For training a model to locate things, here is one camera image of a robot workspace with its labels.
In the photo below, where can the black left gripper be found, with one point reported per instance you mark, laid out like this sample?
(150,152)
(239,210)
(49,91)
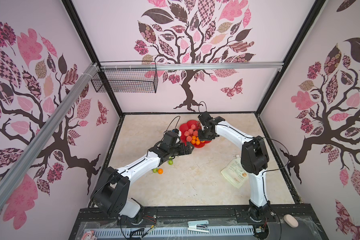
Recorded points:
(183,151)

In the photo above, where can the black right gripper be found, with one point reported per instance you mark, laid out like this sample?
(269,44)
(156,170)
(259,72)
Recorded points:
(201,138)

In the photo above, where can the red flower fruit bowl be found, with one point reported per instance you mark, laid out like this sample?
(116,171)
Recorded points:
(186,126)

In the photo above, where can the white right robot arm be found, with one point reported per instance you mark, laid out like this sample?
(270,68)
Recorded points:
(254,159)

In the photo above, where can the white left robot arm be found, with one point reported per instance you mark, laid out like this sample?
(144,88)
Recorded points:
(111,191)

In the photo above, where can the green white food pouch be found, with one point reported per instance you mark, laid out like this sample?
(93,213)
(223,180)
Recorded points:
(234,173)

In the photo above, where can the black base platform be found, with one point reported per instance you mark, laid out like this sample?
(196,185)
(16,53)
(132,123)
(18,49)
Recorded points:
(272,227)

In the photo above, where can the black wire basket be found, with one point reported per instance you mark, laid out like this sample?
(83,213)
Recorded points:
(126,77)

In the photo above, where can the aluminium rail bar back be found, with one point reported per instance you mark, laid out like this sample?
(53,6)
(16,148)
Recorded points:
(212,66)

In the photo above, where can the aluminium rail bar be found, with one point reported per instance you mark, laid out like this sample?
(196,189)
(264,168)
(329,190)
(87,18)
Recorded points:
(16,173)
(212,66)

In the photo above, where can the white slotted cable duct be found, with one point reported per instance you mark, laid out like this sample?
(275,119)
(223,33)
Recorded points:
(167,232)

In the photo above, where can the aluminium rail bar left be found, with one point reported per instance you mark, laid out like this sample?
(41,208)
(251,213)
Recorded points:
(16,173)

